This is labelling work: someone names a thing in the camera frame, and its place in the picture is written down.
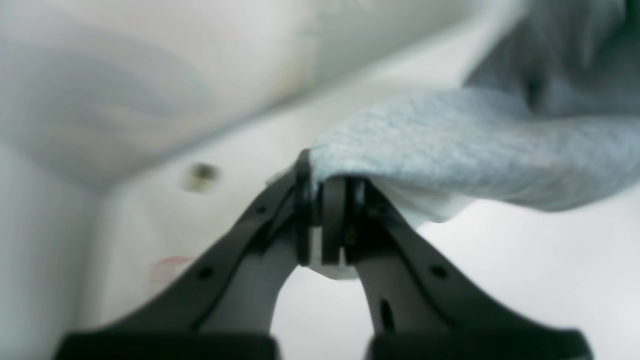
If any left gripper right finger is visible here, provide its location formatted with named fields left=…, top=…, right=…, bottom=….
left=322, top=177, right=594, bottom=360

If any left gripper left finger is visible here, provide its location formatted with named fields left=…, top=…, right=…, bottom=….
left=55, top=150, right=313, bottom=360

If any grey T-shirt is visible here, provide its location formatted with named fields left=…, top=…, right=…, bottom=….
left=307, top=0, right=640, bottom=281

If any right table cable grommet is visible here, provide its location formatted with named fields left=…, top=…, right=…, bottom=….
left=183, top=162, right=221, bottom=194

